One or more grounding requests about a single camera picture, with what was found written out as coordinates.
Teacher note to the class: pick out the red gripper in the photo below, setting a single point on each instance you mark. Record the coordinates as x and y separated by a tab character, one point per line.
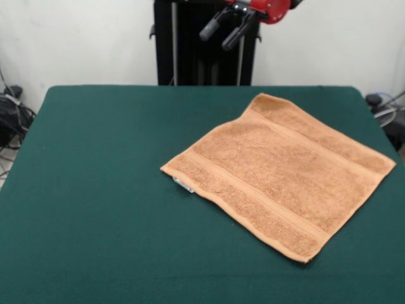
272	11

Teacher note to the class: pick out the tan terry towel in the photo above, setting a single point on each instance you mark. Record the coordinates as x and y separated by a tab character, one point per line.
278	177

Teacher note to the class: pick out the dark green table cloth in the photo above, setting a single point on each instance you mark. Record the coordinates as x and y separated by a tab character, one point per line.
95	190

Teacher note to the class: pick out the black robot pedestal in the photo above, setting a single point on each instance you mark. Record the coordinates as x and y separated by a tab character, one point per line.
190	57

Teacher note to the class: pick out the black pedestal foot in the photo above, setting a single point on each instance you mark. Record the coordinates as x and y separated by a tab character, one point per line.
374	99
14	91

